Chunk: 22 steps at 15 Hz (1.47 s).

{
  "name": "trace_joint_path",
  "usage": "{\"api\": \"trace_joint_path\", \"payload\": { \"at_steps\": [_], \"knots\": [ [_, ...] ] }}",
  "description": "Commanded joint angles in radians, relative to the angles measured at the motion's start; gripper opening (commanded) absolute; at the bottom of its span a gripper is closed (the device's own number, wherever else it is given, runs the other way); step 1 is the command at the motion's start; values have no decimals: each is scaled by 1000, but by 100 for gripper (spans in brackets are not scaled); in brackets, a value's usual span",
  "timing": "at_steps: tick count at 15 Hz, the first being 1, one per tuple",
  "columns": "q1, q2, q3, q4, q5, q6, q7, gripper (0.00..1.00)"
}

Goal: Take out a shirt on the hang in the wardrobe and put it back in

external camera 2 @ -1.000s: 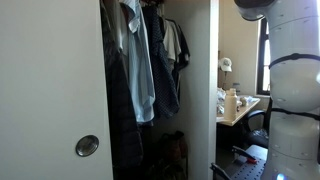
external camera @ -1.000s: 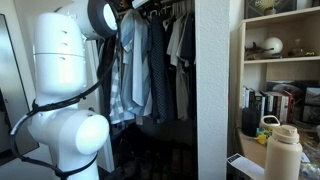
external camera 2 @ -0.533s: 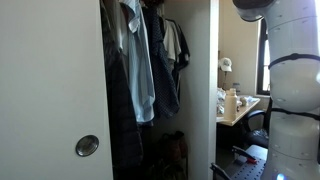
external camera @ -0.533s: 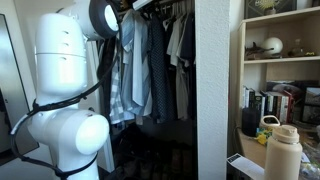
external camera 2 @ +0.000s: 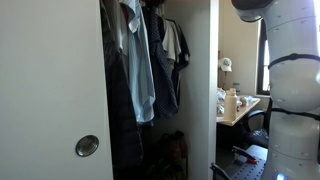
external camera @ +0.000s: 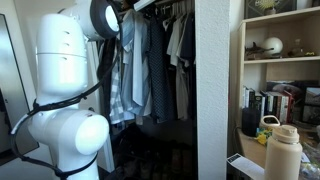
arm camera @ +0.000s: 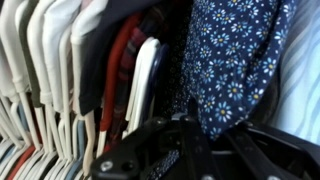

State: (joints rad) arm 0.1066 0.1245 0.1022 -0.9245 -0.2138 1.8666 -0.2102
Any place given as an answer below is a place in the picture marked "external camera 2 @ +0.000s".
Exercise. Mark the light wooden desk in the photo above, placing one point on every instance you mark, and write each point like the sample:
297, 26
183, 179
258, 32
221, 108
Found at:
240, 115

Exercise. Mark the dark quilted jacket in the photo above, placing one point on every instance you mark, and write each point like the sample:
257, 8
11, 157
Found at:
121, 116

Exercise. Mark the white t-shirt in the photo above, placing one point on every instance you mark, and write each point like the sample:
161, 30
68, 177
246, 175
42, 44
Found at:
170, 43

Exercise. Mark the dark window frame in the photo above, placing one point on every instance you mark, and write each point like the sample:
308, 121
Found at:
261, 56

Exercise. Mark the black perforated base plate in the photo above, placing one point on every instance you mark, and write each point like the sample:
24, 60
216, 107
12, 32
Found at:
248, 170

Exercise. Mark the small round beige object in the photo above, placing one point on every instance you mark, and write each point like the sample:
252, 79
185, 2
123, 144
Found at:
244, 101

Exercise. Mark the white cap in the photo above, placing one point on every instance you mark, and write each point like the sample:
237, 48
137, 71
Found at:
226, 64

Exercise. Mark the black t-shirt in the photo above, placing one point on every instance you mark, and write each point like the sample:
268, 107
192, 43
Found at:
182, 50

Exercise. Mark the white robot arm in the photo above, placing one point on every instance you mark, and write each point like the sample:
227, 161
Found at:
293, 83

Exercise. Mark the black office chair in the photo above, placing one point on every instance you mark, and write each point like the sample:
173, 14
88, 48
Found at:
256, 133

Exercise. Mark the cream insulated water bottle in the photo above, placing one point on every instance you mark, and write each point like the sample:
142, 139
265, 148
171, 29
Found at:
230, 105

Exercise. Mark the white crumpled desk bag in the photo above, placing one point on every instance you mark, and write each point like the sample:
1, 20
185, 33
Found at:
220, 100

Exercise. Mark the light blue shirt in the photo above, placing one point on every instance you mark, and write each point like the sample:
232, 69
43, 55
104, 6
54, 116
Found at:
141, 83

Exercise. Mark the white sliding wardrobe door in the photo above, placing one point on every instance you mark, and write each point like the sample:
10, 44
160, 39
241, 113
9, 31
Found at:
50, 83

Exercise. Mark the brown leather boot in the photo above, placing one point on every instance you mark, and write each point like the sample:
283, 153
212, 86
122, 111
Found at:
169, 146
181, 145

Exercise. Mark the navy dotted shirt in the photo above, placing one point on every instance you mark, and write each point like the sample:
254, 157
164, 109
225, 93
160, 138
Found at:
163, 83

